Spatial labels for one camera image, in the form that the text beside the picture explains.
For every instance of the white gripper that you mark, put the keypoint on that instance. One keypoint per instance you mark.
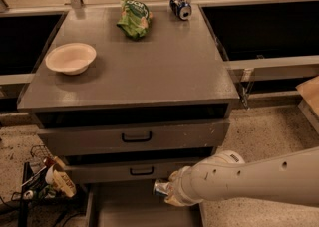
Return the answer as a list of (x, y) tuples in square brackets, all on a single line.
[(182, 184)]

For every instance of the redbull can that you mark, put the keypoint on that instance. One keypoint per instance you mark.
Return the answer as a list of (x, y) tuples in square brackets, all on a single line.
[(161, 187)]

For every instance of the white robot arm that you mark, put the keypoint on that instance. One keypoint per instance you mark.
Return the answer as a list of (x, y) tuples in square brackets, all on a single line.
[(292, 178)]

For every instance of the grey middle drawer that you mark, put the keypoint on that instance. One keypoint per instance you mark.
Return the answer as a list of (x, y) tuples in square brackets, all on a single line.
[(129, 170)]

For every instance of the grey top drawer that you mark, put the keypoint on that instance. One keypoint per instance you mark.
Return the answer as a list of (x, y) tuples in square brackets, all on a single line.
[(90, 140)]

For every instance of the grey open bottom drawer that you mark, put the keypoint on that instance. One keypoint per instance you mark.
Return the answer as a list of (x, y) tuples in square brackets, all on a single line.
[(133, 204)]

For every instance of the grey drawer cabinet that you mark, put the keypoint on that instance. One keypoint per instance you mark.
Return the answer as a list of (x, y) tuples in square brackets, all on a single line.
[(173, 74)]

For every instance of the blue pepsi can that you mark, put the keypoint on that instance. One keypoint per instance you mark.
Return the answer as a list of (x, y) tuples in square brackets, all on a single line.
[(181, 9)]

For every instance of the white paper bowl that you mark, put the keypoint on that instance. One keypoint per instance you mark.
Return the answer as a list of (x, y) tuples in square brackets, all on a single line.
[(71, 59)]

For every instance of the brown cardboard box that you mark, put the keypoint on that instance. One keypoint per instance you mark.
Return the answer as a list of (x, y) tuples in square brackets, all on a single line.
[(309, 91)]

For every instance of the green chip bag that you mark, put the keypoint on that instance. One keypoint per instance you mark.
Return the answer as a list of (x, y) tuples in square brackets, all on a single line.
[(135, 19)]

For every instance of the black wire rack with items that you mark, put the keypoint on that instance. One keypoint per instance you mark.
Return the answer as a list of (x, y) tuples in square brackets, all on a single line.
[(44, 180)]

